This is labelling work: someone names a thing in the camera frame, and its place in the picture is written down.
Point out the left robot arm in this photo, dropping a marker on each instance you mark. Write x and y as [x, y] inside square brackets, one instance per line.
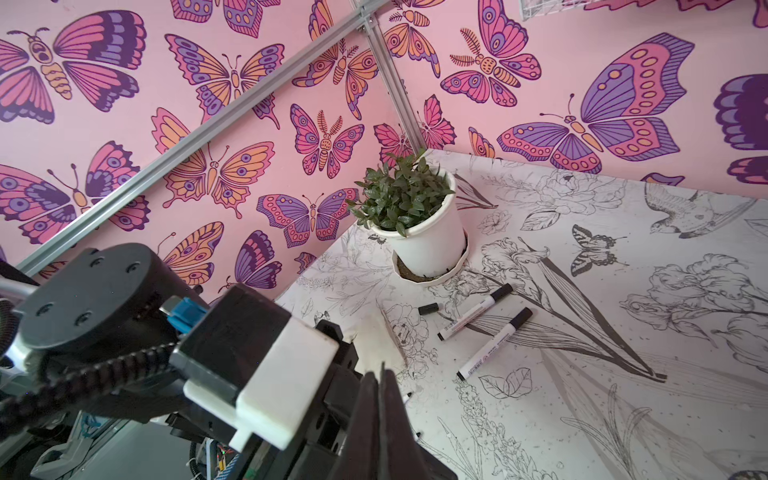
[116, 333]

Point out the black pen cap near pot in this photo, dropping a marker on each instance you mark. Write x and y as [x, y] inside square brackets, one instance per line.
[428, 309]

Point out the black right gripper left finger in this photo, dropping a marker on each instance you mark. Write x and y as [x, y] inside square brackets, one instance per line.
[360, 454]

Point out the white marker pen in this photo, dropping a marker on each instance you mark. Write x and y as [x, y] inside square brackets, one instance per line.
[487, 350]
[475, 311]

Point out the white plant pot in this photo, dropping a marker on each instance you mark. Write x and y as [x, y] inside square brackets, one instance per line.
[433, 248]

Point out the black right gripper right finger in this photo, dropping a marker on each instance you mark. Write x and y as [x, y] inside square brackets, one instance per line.
[400, 455]

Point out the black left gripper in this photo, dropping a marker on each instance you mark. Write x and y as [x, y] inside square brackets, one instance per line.
[317, 445]

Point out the green potted plant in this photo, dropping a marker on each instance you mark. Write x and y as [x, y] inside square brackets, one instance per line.
[401, 196]

